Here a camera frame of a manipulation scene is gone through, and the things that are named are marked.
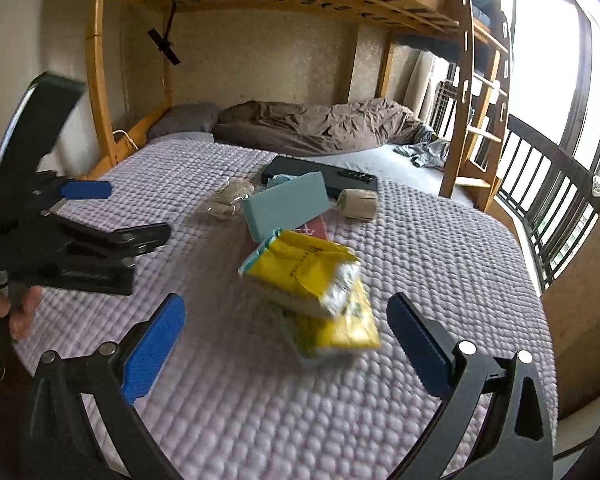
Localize yellow tissue packet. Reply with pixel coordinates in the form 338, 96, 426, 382
279, 280, 382, 369

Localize clear plastic bag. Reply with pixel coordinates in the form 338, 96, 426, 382
199, 177, 255, 221

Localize white upright mattress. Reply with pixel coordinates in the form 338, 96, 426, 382
409, 50, 449, 132

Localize quilted lilac blanket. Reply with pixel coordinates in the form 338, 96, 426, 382
12, 139, 559, 480

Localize white charging cable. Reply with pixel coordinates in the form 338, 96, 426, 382
112, 128, 139, 151

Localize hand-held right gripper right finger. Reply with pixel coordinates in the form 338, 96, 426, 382
385, 291, 557, 480

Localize crumpled grey garment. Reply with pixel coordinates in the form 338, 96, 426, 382
394, 138, 451, 169

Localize pale grey bed sheet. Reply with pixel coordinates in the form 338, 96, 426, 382
147, 131, 482, 207

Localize black clamp phone mount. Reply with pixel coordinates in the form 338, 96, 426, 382
147, 2, 182, 67

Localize brown duvet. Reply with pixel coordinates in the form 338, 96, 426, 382
210, 98, 436, 157

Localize grey pillow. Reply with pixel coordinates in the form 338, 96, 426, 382
147, 102, 221, 141

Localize yellow snack bag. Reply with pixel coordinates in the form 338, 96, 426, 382
238, 229, 362, 319

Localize red cardboard box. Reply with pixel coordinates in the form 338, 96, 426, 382
250, 212, 330, 261

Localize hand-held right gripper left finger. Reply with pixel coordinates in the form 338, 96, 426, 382
22, 292, 187, 480

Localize person's left hand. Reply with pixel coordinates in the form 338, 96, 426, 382
0, 283, 44, 341

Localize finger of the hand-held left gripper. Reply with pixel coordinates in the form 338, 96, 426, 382
30, 172, 115, 211
55, 222, 172, 262

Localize black balcony railing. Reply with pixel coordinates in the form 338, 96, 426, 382
494, 112, 600, 294

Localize wooden bunk ladder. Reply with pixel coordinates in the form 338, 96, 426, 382
438, 0, 512, 214

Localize teal cardboard box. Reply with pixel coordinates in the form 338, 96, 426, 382
242, 170, 330, 245

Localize dark window frame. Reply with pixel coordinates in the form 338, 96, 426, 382
500, 0, 600, 186

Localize flat black box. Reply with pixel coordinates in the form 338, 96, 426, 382
260, 155, 379, 199

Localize wooden bunk bed frame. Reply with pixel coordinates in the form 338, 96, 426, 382
84, 0, 481, 182

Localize beige paper roll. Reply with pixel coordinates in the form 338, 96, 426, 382
337, 188, 379, 220

